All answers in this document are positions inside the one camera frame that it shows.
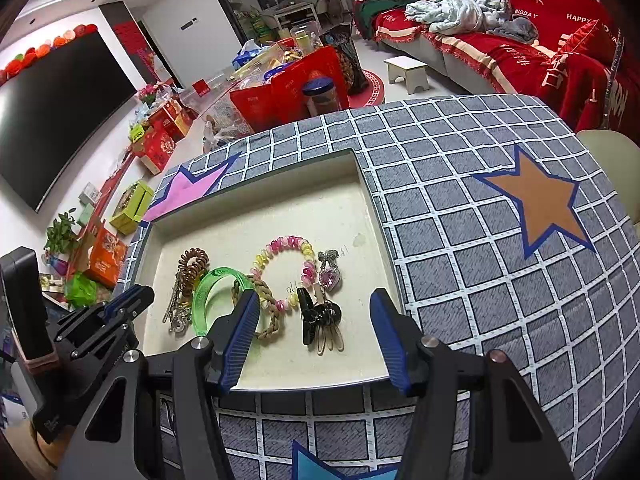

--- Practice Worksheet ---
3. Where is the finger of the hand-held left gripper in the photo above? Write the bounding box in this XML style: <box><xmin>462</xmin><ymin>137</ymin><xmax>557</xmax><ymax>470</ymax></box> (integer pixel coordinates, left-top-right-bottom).
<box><xmin>52</xmin><ymin>285</ymin><xmax>155</xmax><ymax>347</ymax></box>
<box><xmin>65</xmin><ymin>321</ymin><xmax>141</xmax><ymax>387</ymax></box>

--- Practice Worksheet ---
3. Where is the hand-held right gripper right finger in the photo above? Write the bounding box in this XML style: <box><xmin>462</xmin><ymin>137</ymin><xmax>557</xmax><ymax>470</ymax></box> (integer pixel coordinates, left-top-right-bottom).
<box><xmin>369</xmin><ymin>287</ymin><xmax>576</xmax><ymax>480</ymax></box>

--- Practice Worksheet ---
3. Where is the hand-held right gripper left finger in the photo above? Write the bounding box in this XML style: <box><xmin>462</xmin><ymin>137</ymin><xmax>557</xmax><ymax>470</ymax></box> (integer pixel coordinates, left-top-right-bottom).
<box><xmin>57</xmin><ymin>289</ymin><xmax>262</xmax><ymax>480</ymax></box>

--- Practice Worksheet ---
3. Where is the beige braided hair tie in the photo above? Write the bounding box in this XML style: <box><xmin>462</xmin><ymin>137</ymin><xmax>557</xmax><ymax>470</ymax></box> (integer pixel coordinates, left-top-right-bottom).
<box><xmin>231</xmin><ymin>275</ymin><xmax>281</xmax><ymax>338</ymax></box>

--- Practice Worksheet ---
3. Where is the green translucent bangle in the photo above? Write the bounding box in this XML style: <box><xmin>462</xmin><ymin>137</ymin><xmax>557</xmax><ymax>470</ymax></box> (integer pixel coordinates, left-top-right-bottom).
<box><xmin>191</xmin><ymin>266</ymin><xmax>256</xmax><ymax>337</ymax></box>

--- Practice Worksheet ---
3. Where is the gold scissor-shaped hair clip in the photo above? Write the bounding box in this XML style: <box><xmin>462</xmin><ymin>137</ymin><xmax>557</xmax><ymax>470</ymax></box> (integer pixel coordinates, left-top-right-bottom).
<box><xmin>315</xmin><ymin>300</ymin><xmax>346</xmax><ymax>356</ymax></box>

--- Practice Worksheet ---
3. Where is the brown spiral hair tie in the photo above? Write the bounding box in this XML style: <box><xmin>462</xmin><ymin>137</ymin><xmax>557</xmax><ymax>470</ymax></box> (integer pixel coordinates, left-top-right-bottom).
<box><xmin>178</xmin><ymin>247</ymin><xmax>212</xmax><ymax>296</ymax></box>

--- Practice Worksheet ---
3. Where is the black hair claw clip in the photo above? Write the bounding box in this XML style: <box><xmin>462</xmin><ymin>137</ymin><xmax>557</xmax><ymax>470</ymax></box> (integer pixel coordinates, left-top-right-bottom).
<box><xmin>296</xmin><ymin>287</ymin><xmax>342</xmax><ymax>346</ymax></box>

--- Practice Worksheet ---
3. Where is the pink heart brooch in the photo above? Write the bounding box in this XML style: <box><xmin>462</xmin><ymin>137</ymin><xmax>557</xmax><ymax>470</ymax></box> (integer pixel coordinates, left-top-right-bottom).
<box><xmin>317</xmin><ymin>247</ymin><xmax>346</xmax><ymax>292</ymax></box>

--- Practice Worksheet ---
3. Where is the grey-green shallow tray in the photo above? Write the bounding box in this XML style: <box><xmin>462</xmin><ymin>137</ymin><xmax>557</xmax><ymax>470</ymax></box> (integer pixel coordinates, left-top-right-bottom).
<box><xmin>132</xmin><ymin>147</ymin><xmax>408</xmax><ymax>392</ymax></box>

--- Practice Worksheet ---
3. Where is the bright green bag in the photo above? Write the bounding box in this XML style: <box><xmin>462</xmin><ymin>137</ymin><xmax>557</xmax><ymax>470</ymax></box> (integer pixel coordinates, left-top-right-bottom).
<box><xmin>65</xmin><ymin>272</ymin><xmax>98</xmax><ymax>308</ymax></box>

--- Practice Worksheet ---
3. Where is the orange gift box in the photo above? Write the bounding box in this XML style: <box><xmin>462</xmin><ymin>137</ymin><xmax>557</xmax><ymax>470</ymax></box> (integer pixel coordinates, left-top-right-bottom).
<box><xmin>82</xmin><ymin>227</ymin><xmax>128</xmax><ymax>288</ymax></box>

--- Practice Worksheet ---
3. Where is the potted green plant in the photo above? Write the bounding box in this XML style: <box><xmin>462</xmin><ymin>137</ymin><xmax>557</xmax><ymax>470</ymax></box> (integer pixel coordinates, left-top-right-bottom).
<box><xmin>44</xmin><ymin>212</ymin><xmax>81</xmax><ymax>256</ymax></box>

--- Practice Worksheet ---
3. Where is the yellow-green box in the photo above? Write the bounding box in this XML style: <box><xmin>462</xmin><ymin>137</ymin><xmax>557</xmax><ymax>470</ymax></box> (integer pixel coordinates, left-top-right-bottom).
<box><xmin>110</xmin><ymin>180</ymin><xmax>155</xmax><ymax>236</ymax></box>

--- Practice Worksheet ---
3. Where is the pink star patch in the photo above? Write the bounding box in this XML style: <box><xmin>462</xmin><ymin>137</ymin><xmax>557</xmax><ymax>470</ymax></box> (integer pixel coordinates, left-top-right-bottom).
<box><xmin>142</xmin><ymin>152</ymin><xmax>243</xmax><ymax>223</ymax></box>

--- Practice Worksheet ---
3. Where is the blue star patch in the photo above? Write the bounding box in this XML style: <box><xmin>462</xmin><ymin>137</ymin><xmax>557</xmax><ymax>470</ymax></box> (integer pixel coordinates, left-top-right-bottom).
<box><xmin>291</xmin><ymin>440</ymin><xmax>401</xmax><ymax>480</ymax></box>

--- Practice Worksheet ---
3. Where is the red gift box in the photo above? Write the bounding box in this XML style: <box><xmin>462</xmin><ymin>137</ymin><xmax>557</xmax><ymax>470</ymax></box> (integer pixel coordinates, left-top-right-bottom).
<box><xmin>137</xmin><ymin>122</ymin><xmax>178</xmax><ymax>176</ymax></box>

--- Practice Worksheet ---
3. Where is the black television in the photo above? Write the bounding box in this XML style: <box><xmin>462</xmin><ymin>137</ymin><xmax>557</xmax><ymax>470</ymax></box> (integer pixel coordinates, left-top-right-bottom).
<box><xmin>0</xmin><ymin>30</ymin><xmax>138</xmax><ymax>213</ymax></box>

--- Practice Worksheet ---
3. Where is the orange star patch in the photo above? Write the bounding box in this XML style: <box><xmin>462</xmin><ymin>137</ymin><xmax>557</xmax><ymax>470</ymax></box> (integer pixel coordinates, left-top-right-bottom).
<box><xmin>472</xmin><ymin>144</ymin><xmax>597</xmax><ymax>258</ymax></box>

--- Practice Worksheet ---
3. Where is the blue-lidded jar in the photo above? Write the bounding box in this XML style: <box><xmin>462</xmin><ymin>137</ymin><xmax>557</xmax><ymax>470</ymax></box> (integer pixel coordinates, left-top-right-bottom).
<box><xmin>301</xmin><ymin>78</ymin><xmax>337</xmax><ymax>118</ymax></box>

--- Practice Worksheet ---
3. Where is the round red floor mat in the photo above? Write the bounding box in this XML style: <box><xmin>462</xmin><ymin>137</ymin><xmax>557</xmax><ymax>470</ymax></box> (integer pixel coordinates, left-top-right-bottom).
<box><xmin>347</xmin><ymin>67</ymin><xmax>387</xmax><ymax>108</ymax></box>

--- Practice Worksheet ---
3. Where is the red gift bag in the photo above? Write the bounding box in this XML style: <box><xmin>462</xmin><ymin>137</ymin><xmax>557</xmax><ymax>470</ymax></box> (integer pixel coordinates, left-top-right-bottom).
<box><xmin>229</xmin><ymin>45</ymin><xmax>351</xmax><ymax>136</ymax></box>

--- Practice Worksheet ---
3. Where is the row of red balloons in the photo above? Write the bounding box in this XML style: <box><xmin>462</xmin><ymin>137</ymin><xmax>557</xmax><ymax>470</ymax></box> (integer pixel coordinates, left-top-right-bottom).
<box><xmin>0</xmin><ymin>22</ymin><xmax>98</xmax><ymax>86</ymax></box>

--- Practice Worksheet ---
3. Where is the white step stool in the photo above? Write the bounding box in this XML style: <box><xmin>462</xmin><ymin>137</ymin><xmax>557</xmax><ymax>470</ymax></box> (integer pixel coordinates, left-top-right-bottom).
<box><xmin>384</xmin><ymin>56</ymin><xmax>430</xmax><ymax>95</ymax></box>

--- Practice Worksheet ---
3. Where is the dark patterned bag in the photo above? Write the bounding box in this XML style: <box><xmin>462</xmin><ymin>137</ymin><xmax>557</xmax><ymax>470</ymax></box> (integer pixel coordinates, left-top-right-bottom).
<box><xmin>320</xmin><ymin>27</ymin><xmax>368</xmax><ymax>96</ymax></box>

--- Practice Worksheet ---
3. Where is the beige sofa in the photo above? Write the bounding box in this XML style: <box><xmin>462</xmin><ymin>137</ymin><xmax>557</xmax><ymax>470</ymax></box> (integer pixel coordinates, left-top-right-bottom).
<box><xmin>575</xmin><ymin>129</ymin><xmax>640</xmax><ymax>228</ymax></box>

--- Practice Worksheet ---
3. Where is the red sofa cover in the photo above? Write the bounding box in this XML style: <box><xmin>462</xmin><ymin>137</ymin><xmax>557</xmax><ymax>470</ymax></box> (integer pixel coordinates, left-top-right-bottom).
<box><xmin>370</xmin><ymin>0</ymin><xmax>631</xmax><ymax>133</ymax></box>

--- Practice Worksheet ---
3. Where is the white side table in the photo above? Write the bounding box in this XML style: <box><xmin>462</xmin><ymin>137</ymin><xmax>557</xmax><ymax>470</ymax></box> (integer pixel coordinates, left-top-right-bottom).
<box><xmin>272</xmin><ymin>2</ymin><xmax>318</xmax><ymax>28</ymax></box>

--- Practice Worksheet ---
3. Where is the thin metal rod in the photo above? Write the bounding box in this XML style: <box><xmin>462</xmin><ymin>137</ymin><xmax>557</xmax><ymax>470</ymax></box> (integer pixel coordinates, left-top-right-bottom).
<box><xmin>602</xmin><ymin>35</ymin><xmax>626</xmax><ymax>131</ymax></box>

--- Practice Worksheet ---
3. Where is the pile of pale clothes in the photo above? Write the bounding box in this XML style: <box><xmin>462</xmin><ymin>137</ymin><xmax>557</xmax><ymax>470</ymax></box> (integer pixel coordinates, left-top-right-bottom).
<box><xmin>405</xmin><ymin>0</ymin><xmax>538</xmax><ymax>43</ymax></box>

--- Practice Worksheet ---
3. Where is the dark green garment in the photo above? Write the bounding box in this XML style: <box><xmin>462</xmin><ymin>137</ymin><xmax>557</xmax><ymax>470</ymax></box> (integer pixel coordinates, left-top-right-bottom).
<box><xmin>357</xmin><ymin>0</ymin><xmax>423</xmax><ymax>41</ymax></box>

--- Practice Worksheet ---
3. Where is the pink yellow spiral hair tie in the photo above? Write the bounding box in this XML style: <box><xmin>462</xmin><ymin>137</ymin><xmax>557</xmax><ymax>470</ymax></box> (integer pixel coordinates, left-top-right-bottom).
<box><xmin>249</xmin><ymin>235</ymin><xmax>317</xmax><ymax>313</ymax></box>

